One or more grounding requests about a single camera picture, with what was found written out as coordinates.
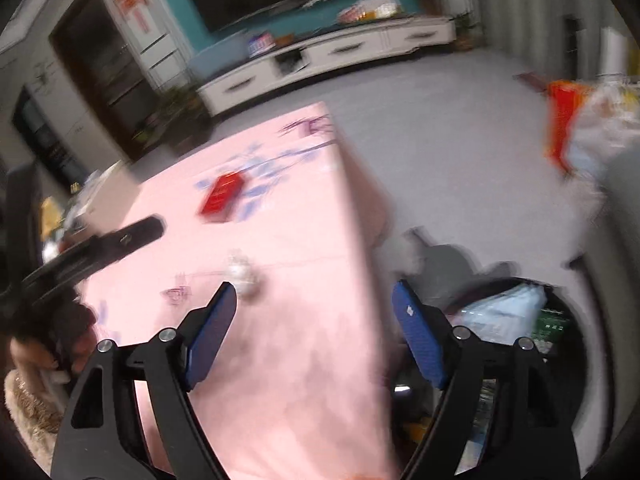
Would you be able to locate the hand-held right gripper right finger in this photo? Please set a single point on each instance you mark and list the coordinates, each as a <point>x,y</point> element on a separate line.
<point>420,340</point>

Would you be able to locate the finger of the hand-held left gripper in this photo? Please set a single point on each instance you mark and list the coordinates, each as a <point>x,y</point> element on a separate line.
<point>110,247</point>

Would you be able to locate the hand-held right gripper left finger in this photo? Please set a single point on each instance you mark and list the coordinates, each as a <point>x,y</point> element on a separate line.
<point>210,340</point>

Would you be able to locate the black trash bin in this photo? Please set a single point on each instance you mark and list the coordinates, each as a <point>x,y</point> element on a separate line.
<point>572,355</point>

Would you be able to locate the person's left hand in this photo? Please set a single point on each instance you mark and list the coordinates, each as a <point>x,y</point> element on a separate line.
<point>35,352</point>

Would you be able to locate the pale blue plastic packet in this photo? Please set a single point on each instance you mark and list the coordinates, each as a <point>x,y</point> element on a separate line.
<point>500,310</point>

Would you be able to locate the pink printed mat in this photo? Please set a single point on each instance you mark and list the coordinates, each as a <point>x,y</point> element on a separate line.
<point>300,335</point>

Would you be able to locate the small red packet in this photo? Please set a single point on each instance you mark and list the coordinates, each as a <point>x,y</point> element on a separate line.
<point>222,195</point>

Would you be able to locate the green packet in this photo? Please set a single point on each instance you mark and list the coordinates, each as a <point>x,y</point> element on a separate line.
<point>552,327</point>

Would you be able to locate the dark display cabinet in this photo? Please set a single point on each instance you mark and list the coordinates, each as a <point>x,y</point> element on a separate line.
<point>100,70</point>

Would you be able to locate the small sign card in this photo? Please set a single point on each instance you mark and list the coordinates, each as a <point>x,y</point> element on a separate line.
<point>261,44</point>

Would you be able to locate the red cardboard box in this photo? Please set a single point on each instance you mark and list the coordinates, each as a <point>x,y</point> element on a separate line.
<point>562,120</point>

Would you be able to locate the white plastic bag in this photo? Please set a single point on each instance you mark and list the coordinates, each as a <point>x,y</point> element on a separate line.
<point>610,130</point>

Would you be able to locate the white tv cabinet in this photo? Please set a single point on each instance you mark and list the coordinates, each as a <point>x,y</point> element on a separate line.
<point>330,55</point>

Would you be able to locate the small red box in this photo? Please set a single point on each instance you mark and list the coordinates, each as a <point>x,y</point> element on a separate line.
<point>352,12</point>

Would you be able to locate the white desk calendar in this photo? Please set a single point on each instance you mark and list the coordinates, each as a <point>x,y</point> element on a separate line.
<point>385,6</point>

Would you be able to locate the grey curtain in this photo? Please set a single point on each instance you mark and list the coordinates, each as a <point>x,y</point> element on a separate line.
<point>540,10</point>

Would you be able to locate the red wall decoration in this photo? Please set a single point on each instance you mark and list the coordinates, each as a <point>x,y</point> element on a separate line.
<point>132,2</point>

